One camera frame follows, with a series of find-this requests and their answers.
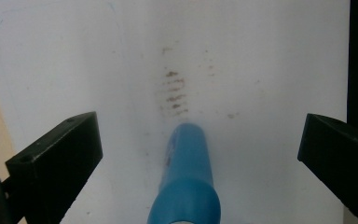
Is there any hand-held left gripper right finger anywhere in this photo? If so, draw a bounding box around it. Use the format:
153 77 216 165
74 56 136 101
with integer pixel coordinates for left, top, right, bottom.
296 113 358 224

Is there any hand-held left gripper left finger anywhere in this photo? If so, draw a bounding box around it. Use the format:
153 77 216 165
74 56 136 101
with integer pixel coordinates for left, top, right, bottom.
5 111 103 224

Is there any blue marker pen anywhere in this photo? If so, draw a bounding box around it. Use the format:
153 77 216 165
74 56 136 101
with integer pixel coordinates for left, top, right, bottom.
146 122 222 224

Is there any white board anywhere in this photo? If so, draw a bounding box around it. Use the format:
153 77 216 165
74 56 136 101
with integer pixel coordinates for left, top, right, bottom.
0 0 351 224

